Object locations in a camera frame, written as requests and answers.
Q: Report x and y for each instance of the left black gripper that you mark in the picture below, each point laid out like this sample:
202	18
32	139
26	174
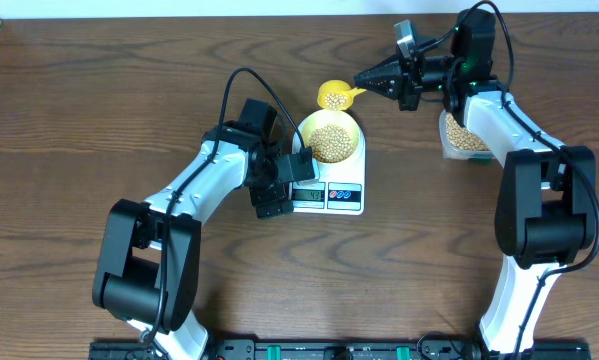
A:
276	194

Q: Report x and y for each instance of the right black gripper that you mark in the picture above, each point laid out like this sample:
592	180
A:
394	78

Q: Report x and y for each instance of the yellow measuring scoop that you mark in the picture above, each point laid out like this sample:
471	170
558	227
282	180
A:
338	86

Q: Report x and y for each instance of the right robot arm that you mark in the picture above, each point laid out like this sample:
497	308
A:
547	208

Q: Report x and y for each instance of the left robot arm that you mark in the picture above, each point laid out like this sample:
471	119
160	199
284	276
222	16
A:
147	272

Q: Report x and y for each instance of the soybeans in scoop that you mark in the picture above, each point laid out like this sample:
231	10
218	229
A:
336	101

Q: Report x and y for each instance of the white digital kitchen scale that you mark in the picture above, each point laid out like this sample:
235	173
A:
340	187

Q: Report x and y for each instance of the pale yellow bowl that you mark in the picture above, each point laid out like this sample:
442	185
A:
324	117

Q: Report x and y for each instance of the soybeans in bowl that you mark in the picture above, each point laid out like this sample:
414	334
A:
331	144

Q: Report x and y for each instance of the soybeans pile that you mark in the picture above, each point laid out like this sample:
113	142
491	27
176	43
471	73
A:
461	138

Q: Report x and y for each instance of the clear plastic container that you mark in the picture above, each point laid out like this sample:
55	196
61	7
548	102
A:
451	152

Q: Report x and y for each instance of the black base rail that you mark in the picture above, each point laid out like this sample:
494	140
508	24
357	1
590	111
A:
429	348

